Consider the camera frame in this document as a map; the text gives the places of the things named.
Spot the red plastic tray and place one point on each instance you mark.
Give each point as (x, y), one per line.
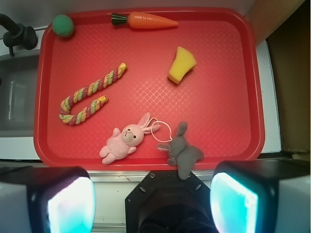
(220, 98)

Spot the pink plush bunny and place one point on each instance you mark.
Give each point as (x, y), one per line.
(124, 142)

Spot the black kitchen faucet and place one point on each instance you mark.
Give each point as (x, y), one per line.
(17, 35)

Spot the steel kitchen sink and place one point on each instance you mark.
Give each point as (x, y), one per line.
(18, 78)

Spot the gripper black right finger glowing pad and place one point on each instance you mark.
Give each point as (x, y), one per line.
(261, 196)

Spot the orange plastic toy carrot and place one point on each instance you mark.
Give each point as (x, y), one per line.
(140, 20)

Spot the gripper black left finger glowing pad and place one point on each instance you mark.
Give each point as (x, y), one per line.
(46, 200)

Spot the grey plush bunny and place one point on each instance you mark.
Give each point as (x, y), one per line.
(181, 153)

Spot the green textured ball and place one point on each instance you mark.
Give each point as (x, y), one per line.
(63, 26)

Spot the yellow sponge cheese wedge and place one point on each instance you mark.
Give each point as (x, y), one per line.
(184, 62)

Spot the multicolour twisted rope toy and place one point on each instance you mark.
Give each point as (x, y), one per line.
(67, 104)

